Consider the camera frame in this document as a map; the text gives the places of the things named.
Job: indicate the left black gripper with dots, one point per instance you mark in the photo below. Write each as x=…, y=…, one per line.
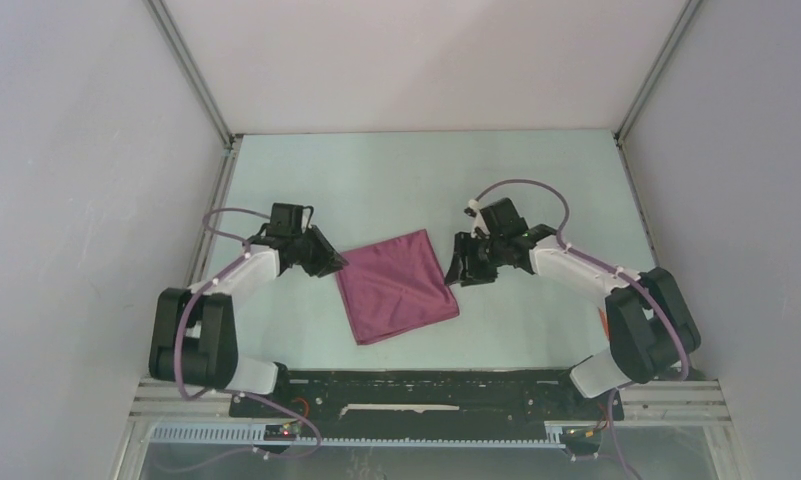
x=328, y=261

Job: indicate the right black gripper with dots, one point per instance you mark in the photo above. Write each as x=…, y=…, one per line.
x=457, y=273

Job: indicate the maroon satin cloth napkin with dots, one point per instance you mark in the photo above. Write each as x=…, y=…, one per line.
x=394, y=286

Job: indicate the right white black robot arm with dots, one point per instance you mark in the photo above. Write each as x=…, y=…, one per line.
x=649, y=325

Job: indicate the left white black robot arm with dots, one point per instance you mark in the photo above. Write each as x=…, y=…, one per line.
x=195, y=341

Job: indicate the small orange object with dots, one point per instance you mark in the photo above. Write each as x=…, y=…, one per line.
x=604, y=322

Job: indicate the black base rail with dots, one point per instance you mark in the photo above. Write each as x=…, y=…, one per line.
x=440, y=404

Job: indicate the left aluminium corner post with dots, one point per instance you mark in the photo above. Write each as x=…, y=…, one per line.
x=175, y=41

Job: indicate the aluminium corner post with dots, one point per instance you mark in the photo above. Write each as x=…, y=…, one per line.
x=175, y=41
x=661, y=62

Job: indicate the white cable duct strip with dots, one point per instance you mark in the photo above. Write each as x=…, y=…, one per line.
x=272, y=435

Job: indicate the right aluminium corner post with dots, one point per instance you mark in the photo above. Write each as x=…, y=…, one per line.
x=661, y=62

